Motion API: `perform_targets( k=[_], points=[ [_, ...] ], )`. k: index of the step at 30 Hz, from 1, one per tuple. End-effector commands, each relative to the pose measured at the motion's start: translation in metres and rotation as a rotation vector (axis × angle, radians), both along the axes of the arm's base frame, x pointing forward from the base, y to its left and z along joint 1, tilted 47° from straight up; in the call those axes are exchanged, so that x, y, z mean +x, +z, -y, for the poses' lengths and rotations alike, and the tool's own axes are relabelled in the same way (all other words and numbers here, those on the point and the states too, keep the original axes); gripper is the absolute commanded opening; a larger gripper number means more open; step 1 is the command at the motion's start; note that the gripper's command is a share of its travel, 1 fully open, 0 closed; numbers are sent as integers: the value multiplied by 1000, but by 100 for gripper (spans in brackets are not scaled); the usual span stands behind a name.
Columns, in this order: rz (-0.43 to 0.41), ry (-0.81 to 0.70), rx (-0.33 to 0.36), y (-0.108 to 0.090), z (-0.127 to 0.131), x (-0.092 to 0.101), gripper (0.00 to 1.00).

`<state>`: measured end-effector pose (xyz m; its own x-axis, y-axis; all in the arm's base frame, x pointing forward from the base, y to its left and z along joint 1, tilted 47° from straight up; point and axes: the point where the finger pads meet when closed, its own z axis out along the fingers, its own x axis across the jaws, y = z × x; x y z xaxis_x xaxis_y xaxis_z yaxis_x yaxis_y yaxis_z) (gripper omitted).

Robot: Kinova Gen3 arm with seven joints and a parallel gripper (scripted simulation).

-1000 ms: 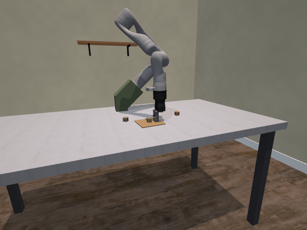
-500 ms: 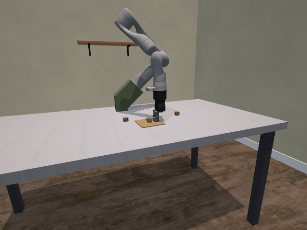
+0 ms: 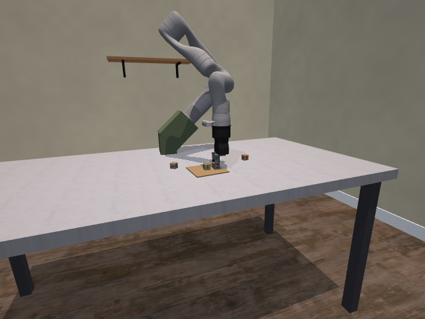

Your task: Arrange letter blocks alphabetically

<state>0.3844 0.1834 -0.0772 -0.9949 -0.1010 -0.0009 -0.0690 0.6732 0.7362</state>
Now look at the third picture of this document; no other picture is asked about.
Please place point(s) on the tan square mat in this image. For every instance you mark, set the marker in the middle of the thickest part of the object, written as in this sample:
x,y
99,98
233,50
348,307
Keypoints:
x,y
198,170

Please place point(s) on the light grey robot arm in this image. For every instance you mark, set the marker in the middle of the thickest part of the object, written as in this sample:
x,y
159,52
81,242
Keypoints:
x,y
172,30

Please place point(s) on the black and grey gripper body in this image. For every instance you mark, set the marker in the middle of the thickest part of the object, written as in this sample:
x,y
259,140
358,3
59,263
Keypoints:
x,y
220,132

